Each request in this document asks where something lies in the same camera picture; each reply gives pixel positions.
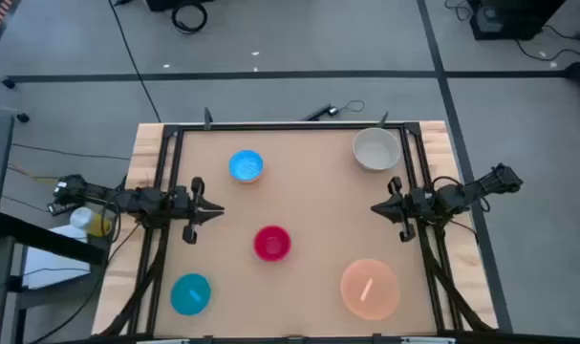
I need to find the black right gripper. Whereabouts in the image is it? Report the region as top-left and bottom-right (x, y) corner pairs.
(370, 176), (433, 243)

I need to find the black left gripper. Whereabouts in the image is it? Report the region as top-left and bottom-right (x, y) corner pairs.
(171, 176), (226, 246)

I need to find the small light blue bowl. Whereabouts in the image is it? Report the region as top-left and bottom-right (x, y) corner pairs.
(228, 149), (266, 184)

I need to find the grey white bowl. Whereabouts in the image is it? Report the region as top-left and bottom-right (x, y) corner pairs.
(352, 126), (402, 172)

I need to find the small red bowl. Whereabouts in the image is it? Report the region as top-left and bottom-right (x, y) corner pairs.
(252, 225), (292, 263)

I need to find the large orange bowl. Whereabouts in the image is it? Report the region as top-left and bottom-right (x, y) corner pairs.
(339, 258), (401, 322)

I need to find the teal bowl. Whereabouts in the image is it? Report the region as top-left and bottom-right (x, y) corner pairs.
(169, 272), (212, 317)

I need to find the clear plastic cup yellow liquid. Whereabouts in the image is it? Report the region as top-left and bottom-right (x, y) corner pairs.
(69, 205), (115, 239)

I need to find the black side desk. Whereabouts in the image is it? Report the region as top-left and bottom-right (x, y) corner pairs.
(0, 114), (108, 344)

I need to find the white paper sheet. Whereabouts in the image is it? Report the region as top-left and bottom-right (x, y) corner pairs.
(20, 223), (94, 291)

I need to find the black equipment box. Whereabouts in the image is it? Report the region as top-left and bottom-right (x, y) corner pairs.
(466, 0), (567, 42)

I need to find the chair base with castors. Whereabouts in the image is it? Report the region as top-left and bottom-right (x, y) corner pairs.
(0, 74), (32, 124)

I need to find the thin adapter cable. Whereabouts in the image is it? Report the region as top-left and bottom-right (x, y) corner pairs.
(335, 99), (366, 117)

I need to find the black aluminium table frame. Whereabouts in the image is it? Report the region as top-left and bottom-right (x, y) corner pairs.
(97, 121), (510, 344)

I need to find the thin black cable under arm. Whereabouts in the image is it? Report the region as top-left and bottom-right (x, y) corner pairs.
(11, 141), (132, 161)

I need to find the long black floor cable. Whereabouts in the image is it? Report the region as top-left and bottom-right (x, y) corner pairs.
(107, 0), (162, 123)

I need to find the coiled black cable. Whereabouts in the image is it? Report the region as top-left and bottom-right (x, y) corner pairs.
(170, 2), (209, 35)

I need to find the black cable by equipment box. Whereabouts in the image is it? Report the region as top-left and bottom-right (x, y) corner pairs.
(515, 24), (580, 63)

